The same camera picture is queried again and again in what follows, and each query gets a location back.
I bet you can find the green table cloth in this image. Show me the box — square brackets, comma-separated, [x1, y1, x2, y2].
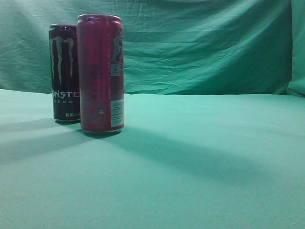
[0, 90, 305, 229]

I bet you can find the pink Monster energy can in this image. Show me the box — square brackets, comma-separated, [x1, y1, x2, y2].
[77, 14, 124, 134]

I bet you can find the green backdrop cloth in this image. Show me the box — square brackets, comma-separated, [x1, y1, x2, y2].
[0, 0, 293, 95]

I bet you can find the black Monster energy can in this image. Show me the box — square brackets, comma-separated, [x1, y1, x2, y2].
[49, 24, 80, 123]

